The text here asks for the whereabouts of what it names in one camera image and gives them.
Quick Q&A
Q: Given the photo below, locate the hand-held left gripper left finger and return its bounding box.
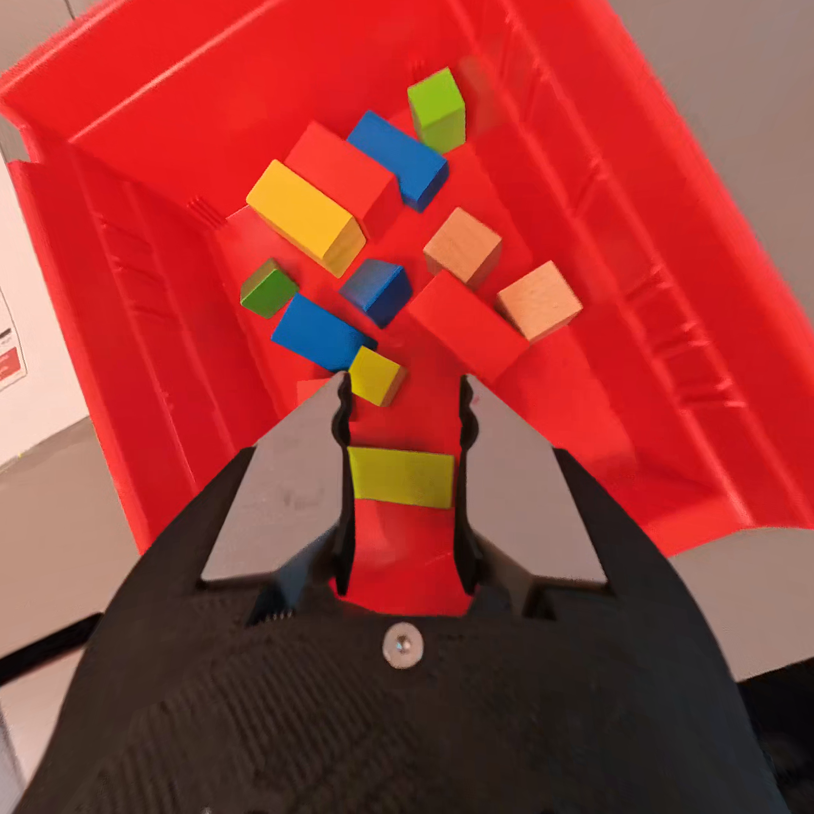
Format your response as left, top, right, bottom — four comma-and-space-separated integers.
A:
201, 371, 357, 597

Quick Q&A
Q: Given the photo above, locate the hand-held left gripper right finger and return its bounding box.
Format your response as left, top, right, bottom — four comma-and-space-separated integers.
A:
452, 374, 609, 597

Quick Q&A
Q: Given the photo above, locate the red plastic bin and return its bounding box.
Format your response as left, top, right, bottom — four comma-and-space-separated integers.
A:
0, 0, 814, 557

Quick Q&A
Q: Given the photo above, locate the yellow wooden cube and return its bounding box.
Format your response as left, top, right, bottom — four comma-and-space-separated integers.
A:
348, 345, 408, 408

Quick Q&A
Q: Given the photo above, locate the long blue wooden block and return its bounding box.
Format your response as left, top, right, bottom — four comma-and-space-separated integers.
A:
271, 293, 379, 374
346, 110, 450, 214

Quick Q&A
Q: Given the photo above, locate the long red wooden block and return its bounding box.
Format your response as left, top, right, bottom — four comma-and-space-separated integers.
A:
405, 270, 530, 387
284, 121, 403, 241

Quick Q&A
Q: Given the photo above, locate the natural wooden cube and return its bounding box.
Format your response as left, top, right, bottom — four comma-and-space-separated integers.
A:
495, 259, 584, 344
423, 206, 503, 292

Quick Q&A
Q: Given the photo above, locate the dark green wooden cube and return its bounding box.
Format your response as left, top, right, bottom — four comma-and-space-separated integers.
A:
240, 257, 300, 320

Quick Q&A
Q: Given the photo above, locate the dark blue wooden cube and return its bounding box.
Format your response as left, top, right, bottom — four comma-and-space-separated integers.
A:
338, 258, 413, 329

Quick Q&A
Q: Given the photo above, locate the long yellow wooden block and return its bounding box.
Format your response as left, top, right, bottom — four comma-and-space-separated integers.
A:
245, 159, 368, 279

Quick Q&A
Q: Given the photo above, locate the red label sticker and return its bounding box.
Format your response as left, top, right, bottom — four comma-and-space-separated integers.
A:
0, 289, 29, 392

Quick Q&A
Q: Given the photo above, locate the white panel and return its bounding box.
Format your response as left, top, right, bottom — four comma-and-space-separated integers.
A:
0, 156, 90, 468

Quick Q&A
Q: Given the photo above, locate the short lime green wooden block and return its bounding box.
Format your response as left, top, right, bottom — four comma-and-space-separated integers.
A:
407, 67, 467, 155

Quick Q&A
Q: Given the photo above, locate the black cable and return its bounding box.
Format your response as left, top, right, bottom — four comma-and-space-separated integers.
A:
0, 613, 104, 686

